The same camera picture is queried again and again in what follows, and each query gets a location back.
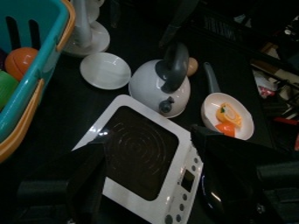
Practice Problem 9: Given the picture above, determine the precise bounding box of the tan toy egg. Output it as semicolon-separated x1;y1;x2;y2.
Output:
186;57;200;77

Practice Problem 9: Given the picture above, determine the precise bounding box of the white toy pan grey handle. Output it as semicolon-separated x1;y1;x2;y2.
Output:
200;61;256;141

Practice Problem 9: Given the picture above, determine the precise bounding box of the small white plate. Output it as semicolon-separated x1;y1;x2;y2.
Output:
79;52;132;91

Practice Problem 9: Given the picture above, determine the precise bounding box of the yellow toy omelette slice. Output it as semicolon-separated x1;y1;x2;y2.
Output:
215;101;243;130

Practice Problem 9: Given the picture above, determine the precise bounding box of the white toy kettle grey handle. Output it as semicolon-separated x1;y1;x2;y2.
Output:
127;41;192;119

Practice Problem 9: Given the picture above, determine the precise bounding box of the teal basket orange rim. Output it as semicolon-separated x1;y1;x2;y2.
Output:
0;0;77;164

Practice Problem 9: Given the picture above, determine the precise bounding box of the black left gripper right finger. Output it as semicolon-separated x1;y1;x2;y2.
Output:
190;123;299;224

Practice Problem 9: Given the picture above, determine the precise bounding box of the green toy fruit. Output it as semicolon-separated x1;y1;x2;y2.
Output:
0;70;20;111

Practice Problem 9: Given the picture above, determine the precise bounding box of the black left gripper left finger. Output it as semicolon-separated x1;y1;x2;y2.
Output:
15;141;108;224

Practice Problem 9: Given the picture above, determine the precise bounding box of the orange toy carrot piece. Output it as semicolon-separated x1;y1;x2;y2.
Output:
214;122;238;138

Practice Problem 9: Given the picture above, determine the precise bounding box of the orange toy fruit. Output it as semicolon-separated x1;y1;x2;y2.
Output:
4;46;40;82

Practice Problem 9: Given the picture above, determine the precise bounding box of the white toy induction cooktop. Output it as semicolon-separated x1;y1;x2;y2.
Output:
71;94;206;224

